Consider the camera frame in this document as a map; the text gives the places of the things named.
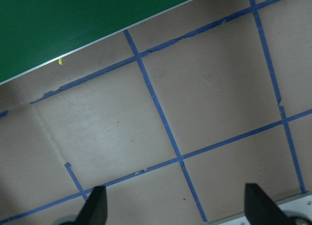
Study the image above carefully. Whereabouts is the green conveyor belt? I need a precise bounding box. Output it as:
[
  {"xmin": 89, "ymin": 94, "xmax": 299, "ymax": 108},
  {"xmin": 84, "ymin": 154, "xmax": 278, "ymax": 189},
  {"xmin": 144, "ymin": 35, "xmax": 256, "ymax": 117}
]
[{"xmin": 0, "ymin": 0, "xmax": 214, "ymax": 85}]

